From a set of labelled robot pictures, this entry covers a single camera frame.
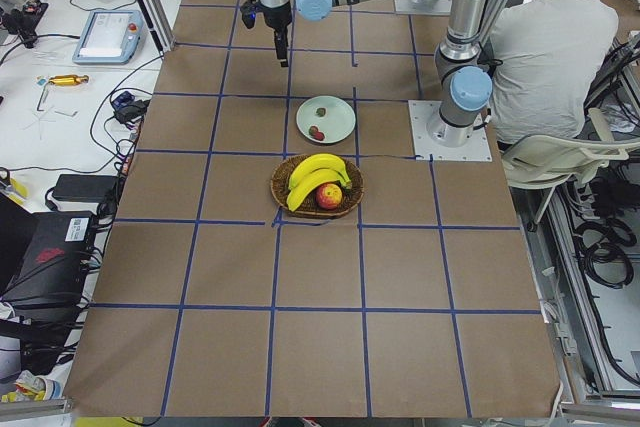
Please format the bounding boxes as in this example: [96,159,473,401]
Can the white office chair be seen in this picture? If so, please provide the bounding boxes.
[501,108,639,232]

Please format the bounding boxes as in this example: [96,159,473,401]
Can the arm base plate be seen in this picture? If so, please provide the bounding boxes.
[394,0,452,16]
[408,100,492,162]

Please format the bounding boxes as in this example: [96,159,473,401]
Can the light green plate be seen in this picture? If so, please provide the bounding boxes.
[296,96,356,144]

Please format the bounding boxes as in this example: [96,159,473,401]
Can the person in white shirt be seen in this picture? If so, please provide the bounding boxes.
[488,0,619,147]

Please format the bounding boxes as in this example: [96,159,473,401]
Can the black computer box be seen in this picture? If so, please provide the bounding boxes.
[1,196,99,309]

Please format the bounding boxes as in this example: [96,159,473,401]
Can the gold wrapped tool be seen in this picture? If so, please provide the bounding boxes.
[47,74,89,87]

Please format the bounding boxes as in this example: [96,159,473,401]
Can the yellow banana bunch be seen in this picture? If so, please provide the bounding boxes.
[286,153,352,211]

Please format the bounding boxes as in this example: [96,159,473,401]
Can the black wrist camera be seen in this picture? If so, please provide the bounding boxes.
[240,0,259,29]

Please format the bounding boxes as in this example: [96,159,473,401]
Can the teach pendant tablet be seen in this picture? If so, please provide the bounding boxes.
[72,10,144,65]

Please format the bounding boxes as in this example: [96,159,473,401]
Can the red yellow apple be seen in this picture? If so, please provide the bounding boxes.
[315,183,343,210]

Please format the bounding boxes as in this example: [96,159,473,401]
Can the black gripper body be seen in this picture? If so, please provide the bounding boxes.
[260,0,291,45]

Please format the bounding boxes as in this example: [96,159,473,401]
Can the black power adapter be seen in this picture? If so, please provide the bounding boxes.
[52,174,117,203]

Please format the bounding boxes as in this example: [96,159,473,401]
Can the woven wicker basket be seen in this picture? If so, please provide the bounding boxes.
[270,154,364,219]

